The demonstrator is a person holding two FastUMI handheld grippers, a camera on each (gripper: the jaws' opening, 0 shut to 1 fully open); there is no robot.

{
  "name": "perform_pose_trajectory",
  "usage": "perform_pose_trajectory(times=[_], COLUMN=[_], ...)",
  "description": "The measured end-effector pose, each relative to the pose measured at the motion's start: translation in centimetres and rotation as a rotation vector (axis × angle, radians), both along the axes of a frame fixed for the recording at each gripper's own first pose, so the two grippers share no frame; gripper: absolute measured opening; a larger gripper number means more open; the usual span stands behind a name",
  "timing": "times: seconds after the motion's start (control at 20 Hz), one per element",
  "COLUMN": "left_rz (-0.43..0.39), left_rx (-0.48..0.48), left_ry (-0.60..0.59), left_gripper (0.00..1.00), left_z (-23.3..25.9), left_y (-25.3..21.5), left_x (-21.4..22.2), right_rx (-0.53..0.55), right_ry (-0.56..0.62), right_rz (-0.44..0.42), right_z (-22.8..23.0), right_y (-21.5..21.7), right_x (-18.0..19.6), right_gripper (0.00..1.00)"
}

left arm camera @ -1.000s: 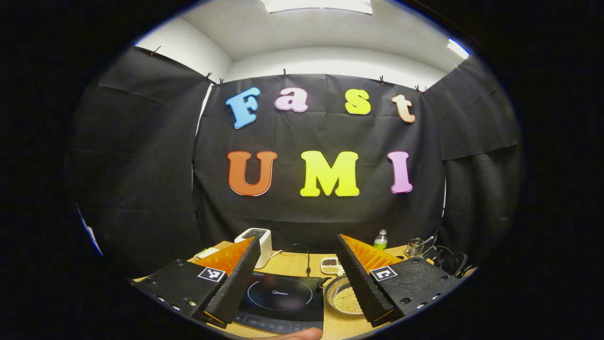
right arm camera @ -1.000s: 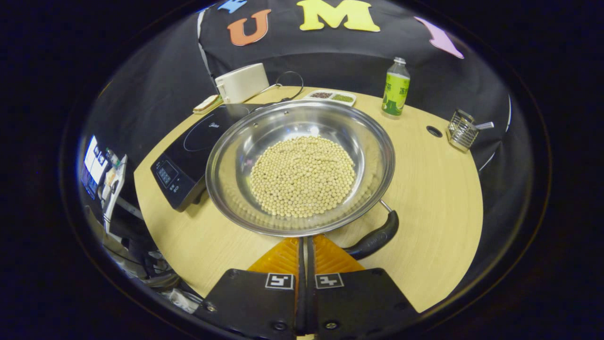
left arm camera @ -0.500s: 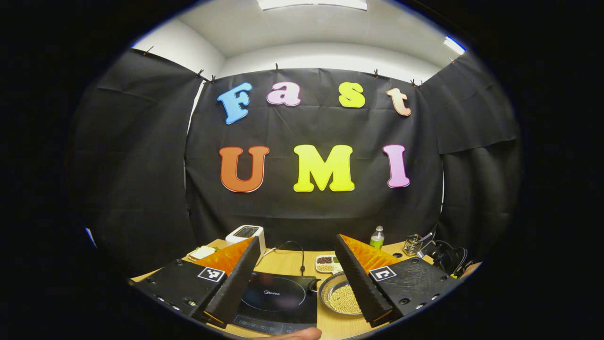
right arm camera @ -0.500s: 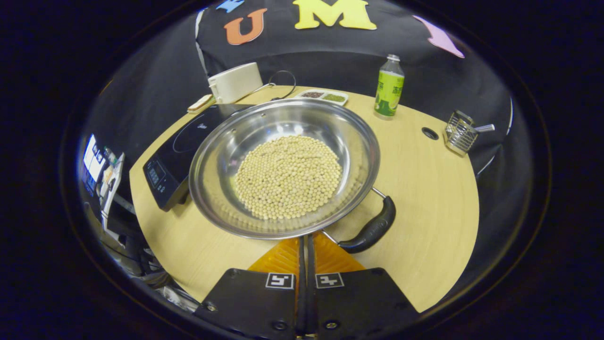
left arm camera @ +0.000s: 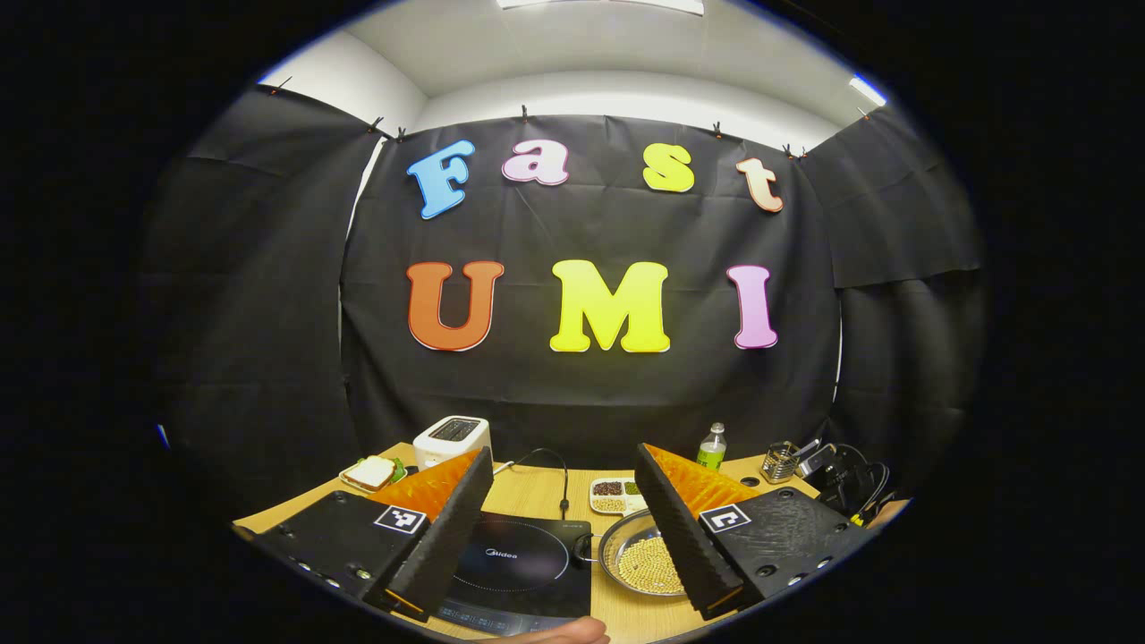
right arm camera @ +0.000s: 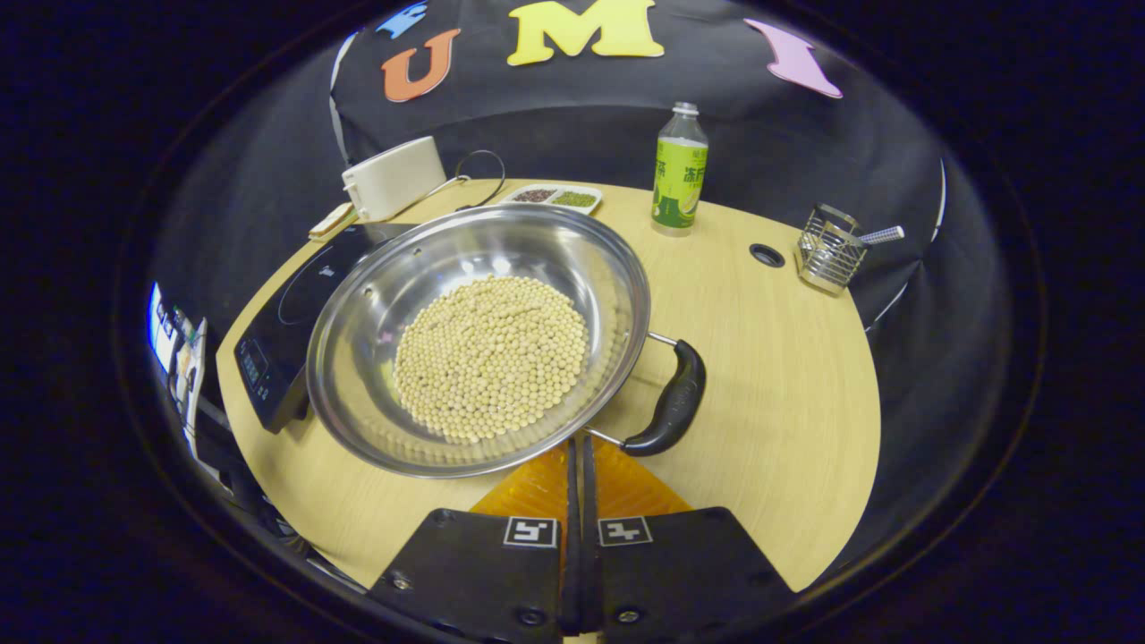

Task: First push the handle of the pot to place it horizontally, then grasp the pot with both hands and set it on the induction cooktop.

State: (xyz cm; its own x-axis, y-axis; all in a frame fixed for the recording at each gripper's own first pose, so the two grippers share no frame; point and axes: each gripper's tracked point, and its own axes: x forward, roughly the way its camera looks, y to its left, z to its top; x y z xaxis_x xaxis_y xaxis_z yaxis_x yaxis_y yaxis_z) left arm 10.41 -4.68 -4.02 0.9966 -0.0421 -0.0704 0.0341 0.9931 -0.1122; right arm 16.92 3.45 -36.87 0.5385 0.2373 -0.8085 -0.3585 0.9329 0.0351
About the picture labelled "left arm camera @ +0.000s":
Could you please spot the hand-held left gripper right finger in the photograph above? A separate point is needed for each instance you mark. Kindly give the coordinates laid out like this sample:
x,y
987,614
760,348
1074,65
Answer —
x,y
684,546

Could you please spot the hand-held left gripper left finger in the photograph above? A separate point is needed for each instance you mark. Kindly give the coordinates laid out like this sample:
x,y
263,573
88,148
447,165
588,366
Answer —
x,y
443,537

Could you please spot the black induction cooktop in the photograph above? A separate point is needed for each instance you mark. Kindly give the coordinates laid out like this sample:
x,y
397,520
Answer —
x,y
528,572

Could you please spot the white divided bean dish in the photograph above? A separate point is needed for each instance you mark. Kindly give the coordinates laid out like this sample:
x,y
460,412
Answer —
x,y
608,496

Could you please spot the sandwich on small plate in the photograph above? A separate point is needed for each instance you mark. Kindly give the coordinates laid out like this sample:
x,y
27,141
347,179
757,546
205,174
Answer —
x,y
371,472

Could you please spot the green label plastic bottle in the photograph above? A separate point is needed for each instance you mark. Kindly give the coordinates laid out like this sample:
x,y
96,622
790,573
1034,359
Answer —
x,y
711,452

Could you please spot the white toaster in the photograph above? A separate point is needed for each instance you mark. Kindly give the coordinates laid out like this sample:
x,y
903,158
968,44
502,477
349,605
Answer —
x,y
450,438

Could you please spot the metal spoon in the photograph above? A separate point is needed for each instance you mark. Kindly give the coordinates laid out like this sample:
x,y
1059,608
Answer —
x,y
808,445

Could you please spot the black backdrop cloth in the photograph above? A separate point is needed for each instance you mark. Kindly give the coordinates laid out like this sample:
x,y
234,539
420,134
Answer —
x,y
581,394

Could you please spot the small ceiling light panel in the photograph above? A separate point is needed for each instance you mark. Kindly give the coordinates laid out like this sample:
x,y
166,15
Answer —
x,y
868,90

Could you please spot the long ceiling light panel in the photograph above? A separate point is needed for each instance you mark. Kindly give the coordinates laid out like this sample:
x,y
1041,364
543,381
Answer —
x,y
599,4

